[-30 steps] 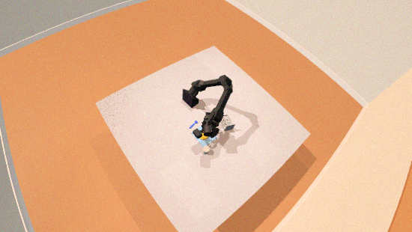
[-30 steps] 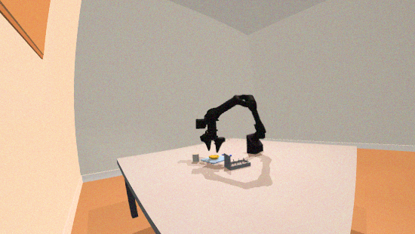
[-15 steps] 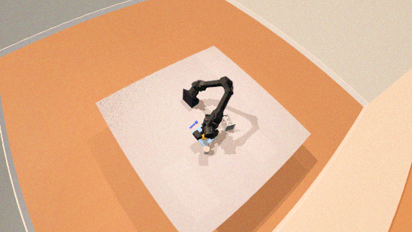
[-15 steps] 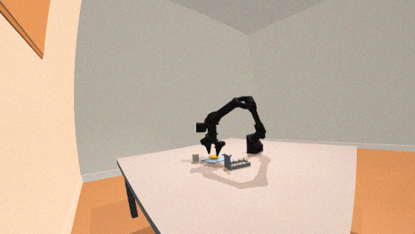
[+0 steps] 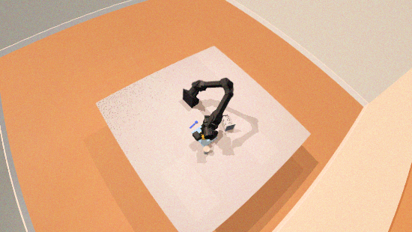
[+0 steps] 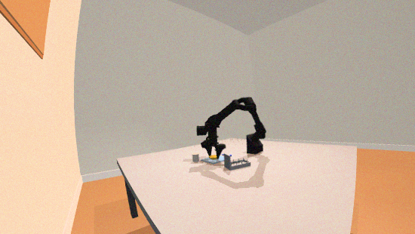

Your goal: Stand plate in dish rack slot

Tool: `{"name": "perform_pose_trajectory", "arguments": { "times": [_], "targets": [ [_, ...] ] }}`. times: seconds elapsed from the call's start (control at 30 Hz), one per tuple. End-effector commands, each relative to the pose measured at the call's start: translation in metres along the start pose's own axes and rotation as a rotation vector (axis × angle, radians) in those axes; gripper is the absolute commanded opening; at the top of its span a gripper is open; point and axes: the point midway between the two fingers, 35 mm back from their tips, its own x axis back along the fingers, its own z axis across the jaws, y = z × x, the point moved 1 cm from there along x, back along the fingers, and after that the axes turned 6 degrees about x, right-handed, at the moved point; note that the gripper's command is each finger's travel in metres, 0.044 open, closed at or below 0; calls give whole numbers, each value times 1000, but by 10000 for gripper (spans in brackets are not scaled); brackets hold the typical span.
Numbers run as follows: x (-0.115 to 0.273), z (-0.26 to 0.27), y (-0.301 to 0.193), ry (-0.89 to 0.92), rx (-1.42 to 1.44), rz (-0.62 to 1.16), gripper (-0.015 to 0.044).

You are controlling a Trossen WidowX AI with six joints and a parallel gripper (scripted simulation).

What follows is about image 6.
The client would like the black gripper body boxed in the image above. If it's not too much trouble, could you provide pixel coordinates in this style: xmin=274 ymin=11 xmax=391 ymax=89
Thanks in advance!
xmin=207 ymin=135 xmax=226 ymax=149

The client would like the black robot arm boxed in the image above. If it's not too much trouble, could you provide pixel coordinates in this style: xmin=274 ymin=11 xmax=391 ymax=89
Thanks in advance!
xmin=196 ymin=97 xmax=266 ymax=149

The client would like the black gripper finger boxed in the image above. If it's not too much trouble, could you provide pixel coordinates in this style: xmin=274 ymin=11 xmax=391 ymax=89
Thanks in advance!
xmin=206 ymin=146 xmax=212 ymax=156
xmin=215 ymin=149 xmax=224 ymax=159

